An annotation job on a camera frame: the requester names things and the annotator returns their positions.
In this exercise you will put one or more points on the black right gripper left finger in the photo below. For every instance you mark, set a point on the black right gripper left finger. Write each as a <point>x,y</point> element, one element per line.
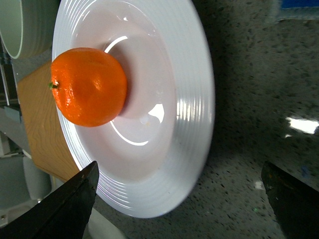
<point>63,214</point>

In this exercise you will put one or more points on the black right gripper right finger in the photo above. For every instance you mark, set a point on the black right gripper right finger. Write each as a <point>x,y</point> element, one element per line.
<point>295,204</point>

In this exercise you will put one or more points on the white ridged plate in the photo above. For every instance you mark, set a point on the white ridged plate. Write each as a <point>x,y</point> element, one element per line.
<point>152,154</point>

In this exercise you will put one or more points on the orange mandarin fruit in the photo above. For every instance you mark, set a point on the orange mandarin fruit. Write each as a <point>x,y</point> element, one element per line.
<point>89,86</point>

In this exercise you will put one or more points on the wooden cutting board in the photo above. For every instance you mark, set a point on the wooden cutting board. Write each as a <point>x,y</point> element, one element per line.
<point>48,148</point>

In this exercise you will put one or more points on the light green bowl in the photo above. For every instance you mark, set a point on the light green bowl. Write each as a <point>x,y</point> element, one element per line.
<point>27,26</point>

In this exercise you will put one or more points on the grey blue cloth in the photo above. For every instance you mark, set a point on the grey blue cloth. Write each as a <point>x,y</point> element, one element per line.
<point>293,9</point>

